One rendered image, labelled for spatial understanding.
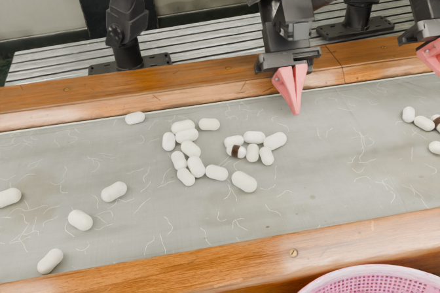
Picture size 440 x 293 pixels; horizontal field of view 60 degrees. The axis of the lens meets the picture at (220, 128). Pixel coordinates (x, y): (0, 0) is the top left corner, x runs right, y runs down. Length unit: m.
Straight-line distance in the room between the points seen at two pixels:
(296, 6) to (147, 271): 0.40
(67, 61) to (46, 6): 1.57
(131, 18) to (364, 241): 0.62
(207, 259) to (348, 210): 0.20
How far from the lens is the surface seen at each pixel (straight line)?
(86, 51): 1.09
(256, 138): 0.58
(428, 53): 0.67
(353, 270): 0.44
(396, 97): 0.73
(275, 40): 0.62
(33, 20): 2.66
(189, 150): 0.56
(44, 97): 0.75
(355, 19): 1.06
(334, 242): 0.46
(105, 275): 0.46
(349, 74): 0.75
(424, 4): 0.65
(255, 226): 0.49
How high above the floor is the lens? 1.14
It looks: 40 degrees down
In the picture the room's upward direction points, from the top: 4 degrees counter-clockwise
